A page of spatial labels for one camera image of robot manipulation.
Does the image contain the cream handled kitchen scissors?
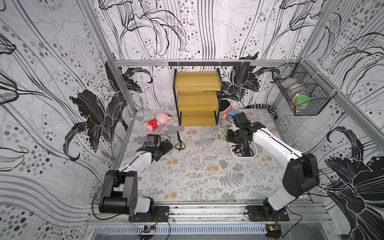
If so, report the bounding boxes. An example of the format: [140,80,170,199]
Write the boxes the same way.
[217,127,228,143]

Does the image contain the white plastic storage box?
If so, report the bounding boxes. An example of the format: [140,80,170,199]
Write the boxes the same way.
[230,142,258,158]

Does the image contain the striped plush tail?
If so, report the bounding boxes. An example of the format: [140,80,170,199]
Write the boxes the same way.
[246,104,278,120]

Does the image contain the green lid in basket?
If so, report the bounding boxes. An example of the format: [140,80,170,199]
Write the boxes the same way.
[295,95,312,106]

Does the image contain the blue pink plush toy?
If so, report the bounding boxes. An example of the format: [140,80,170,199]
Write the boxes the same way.
[222,107,238,121]

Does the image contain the black wall rail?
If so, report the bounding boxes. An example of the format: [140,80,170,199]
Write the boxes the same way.
[168,61,251,67]

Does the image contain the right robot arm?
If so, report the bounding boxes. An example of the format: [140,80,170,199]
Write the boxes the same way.
[227,112,320,218]

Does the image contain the black wire basket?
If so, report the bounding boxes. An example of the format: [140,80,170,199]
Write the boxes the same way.
[272,63,337,116]

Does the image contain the wooden three tier shelf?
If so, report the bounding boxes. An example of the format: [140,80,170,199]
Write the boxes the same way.
[173,69,223,127]

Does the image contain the yellow handled black scissors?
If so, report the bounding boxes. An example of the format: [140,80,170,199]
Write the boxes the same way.
[175,131,186,151]

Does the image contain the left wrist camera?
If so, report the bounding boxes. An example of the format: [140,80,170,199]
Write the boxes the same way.
[144,134,161,149]

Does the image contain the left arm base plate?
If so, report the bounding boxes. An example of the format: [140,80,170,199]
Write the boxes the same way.
[129,206,170,224]

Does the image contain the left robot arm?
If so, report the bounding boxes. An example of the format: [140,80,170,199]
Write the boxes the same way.
[98,135,174,215]

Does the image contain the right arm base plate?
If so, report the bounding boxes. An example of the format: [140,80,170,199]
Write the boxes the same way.
[244,205,290,222]

